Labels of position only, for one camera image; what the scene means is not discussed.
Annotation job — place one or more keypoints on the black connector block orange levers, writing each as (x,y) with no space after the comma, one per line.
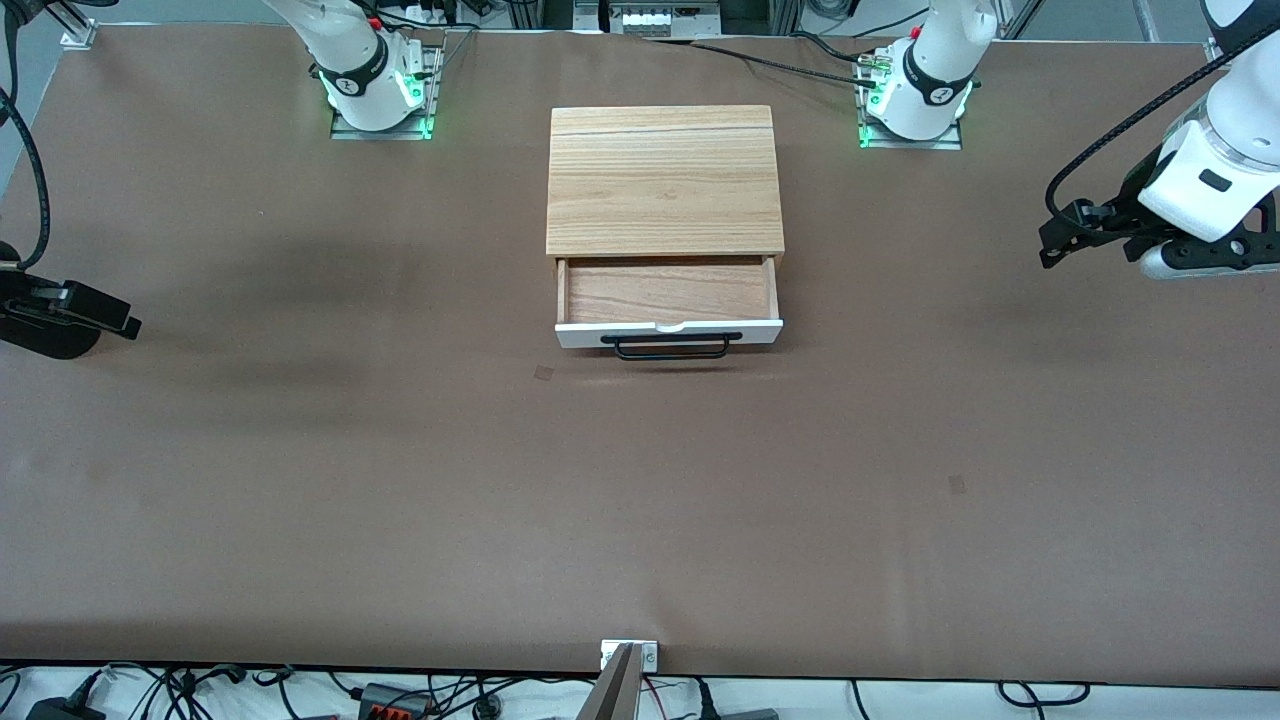
(395,703)

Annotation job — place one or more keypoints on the silver table corner bracket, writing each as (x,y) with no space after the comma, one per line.
(1212,48)
(80,36)

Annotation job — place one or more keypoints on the silver table edge bracket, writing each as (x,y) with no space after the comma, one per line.
(648,655)

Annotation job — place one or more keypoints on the black power adapter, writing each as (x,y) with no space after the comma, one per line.
(65,711)

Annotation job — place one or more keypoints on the white power strip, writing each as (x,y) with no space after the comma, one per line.
(660,20)

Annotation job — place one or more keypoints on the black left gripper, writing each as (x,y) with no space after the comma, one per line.
(1131,196)

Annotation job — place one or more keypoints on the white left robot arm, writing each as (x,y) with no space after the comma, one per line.
(935,70)

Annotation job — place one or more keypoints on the wooden drawer cabinet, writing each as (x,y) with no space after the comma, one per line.
(662,180)

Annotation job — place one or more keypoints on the grey camera mount pole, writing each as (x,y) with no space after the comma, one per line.
(612,695)

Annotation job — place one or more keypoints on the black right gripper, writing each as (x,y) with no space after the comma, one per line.
(38,318)

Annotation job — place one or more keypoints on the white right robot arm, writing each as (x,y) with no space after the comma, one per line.
(352,60)

